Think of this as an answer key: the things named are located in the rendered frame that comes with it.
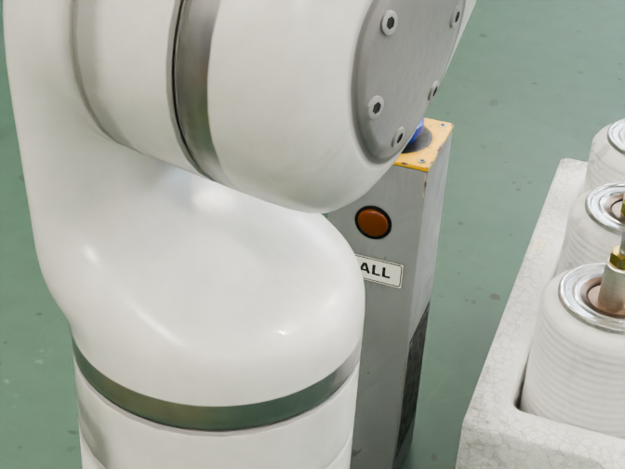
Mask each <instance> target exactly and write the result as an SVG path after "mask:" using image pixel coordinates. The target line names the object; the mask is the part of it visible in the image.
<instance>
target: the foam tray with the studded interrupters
mask: <svg viewBox="0 0 625 469"><path fill-rule="evenodd" d="M587 166H588V162H583V161H578V160H575V159H570V158H564V159H562V160H561V161H560V163H559V166H558V168H557V170H556V173H555V176H554V178H553V181H552V185H551V188H550V191H549V192H548V195H547V198H546V201H545V203H544V206H543V209H542V211H541V213H540V216H539V220H538V223H537V225H536V228H535V231H534V233H533V235H532V238H531V240H530V243H529V246H528V248H527V251H526V254H525V257H524V260H523V263H522V265H521V268H520V271H519V273H518V276H517V278H516V280H515V283H514V286H513V288H512V293H511V295H510V298H509V300H508V302H507V305H506V308H505V310H504V313H503V316H502V318H501V320H500V323H499V327H498V330H497V333H496V335H495V338H494V341H493V342H492V345H491V348H490V350H489V353H488V356H487V358H486V361H485V364H484V367H483V370H482V373H481V375H480V378H479V381H478V383H477V385H476V388H475V390H474V393H473V396H472V400H471V403H470V405H469V407H468V410H467V412H466V415H465V418H464V420H463V424H462V429H461V435H460V441H459V452H458V457H457V463H456V469H625V439H622V438H618V437H614V436H611V435H605V434H601V433H597V432H594V431H591V430H587V429H584V428H580V427H577V426H573V425H570V424H566V423H562V422H557V421H553V420H549V419H546V418H542V417H539V416H535V415H532V414H528V413H524V412H522V411H520V410H518V409H519V405H520V400H521V395H522V391H523V386H524V381H525V373H526V367H527V362H528V358H529V354H530V348H531V343H532V339H533V334H534V328H535V324H536V320H537V314H538V309H539V301H540V296H541V293H542V290H543V289H544V288H545V286H546V285H547V284H548V283H549V282H550V281H551V280H552V279H554V278H555V277H556V273H557V270H558V264H559V260H560V255H561V251H562V246H563V241H564V236H565V228H566V223H567V218H568V214H569V209H570V207H571V205H572V204H573V202H574V201H575V200H576V199H578V198H579V197H580V196H581V193H582V189H583V184H584V181H585V176H586V170H587Z"/></svg>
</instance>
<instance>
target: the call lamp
mask: <svg viewBox="0 0 625 469"><path fill-rule="evenodd" d="M358 225H359V227H360V229H361V230H362V231H363V232H364V233H365V234H367V235H370V236H381V235H384V234H385V233H386V232H387V229H388V222H387V219H386V218H385V216H384V215H383V214H382V213H380V212H379V211H377V210H375V209H366V210H364V211H362V212H361V213H360V214H359V216H358Z"/></svg>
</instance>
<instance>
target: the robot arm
mask: <svg viewBox="0 0 625 469"><path fill-rule="evenodd" d="M475 3H476V0H3V25H4V38H5V51H6V63H7V75H8V83H9V89H10V96H11V102H12V108H13V114H14V119H15V125H16V130H17V136H18V142H19V147H20V158H21V163H22V170H23V176H24V181H25V187H26V193H27V198H28V204H29V210H30V216H31V222H32V227H33V239H34V244H35V249H36V254H37V259H38V261H39V265H40V269H41V272H42V275H43V278H44V279H45V282H46V284H47V287H48V289H49V291H50V293H51V295H52V297H53V299H54V300H55V302H56V304H57V305H58V306H59V308H60V309H61V310H62V312H63V313H64V315H65V317H66V318H67V320H68V322H69V323H70V327H71V333H72V344H73V363H74V375H75V386H76V397H77V408H78V422H79V434H80V445H81V456H82V467H83V469H350V463H351V453H352V433H353V423H354V414H355V406H356V396H357V385H358V375H359V365H360V354H361V347H362V337H363V327H364V318H365V285H364V279H363V276H362V271H361V268H360V266H359V263H358V260H357V259H356V256H355V255H354V253H353V251H352V249H351V247H350V245H349V244H348V242H347V241H346V240H345V238H344V237H343V236H342V235H341V233H340V232H339V231H338V230H337V229H336V228H335V227H334V226H333V225H332V224H331V223H330V222H329V221H328V220H327V219H326V218H325V217H324V216H323V215H322V214H321V213H327V212H331V211H335V210H337V209H339V208H343V207H345V206H347V205H349V204H351V203H352V202H354V201H355V200H357V199H359V198H360V197H361V196H363V195H364V194H365V193H367V192H368V191H369V190H370V189H371V187H372V186H373V185H374V184H375V183H376V182H377V181H378V180H379V179H380V178H381V177H382V176H383V174H384V173H385V172H386V171H387V170H388V169H389V168H390V167H391V166H392V164H393V163H394V162H395V161H396V159H397V158H398V156H399V155H400V153H401V152H402V151H403V150H404V149H405V147H406V145H407V144H408V142H409V141H410V139H411V138H412V136H413V134H414V132H415V131H416V129H417V127H418V125H419V123H420V121H421V119H422V117H423V116H424V115H425V113H426V111H427V109H428V107H429V106H430V104H431V102H432V100H433V98H434V97H435V95H436V92H437V90H438V87H439V85H440V83H441V81H442V79H443V77H444V75H445V72H446V70H447V68H448V66H449V63H450V62H451V60H452V57H453V55H454V53H455V50H456V48H457V46H458V43H459V40H460V38H461V36H462V34H463V31H464V29H465V27H466V24H467V22H468V20H469V17H470V15H471V13H472V10H473V7H474V5H475Z"/></svg>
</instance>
